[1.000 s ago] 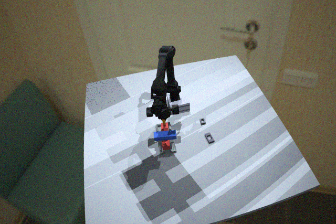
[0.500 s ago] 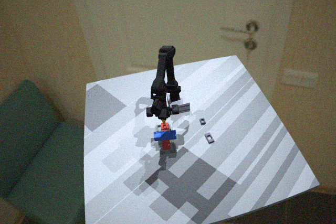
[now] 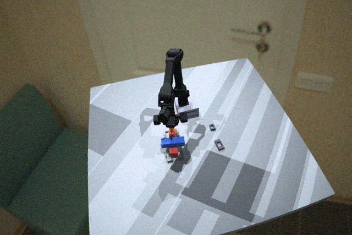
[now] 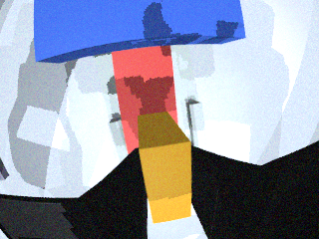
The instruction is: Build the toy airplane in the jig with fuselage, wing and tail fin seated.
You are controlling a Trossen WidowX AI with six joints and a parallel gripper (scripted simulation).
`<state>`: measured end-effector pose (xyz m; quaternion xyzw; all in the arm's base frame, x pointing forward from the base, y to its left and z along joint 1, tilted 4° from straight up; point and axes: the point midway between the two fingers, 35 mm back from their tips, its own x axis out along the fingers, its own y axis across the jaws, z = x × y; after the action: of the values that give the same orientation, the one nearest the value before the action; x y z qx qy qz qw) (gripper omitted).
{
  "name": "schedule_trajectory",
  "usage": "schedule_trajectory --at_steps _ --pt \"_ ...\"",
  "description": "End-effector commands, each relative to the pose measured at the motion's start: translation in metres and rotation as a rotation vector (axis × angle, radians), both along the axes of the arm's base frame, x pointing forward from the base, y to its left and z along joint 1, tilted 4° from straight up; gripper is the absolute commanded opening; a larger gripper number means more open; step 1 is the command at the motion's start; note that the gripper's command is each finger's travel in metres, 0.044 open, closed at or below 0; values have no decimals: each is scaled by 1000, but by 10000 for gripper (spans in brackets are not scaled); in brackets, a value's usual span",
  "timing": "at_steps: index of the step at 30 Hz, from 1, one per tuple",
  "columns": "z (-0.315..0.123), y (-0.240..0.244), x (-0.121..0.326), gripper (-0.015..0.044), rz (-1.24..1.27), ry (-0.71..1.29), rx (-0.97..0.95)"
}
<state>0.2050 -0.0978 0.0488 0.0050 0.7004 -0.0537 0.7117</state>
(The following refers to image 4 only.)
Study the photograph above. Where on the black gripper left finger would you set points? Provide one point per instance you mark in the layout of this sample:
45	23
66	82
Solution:
115	208

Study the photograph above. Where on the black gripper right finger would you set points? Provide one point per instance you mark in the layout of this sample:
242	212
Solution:
236	200

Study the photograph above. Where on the yellow block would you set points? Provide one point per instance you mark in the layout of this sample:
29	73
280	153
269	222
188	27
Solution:
165	155

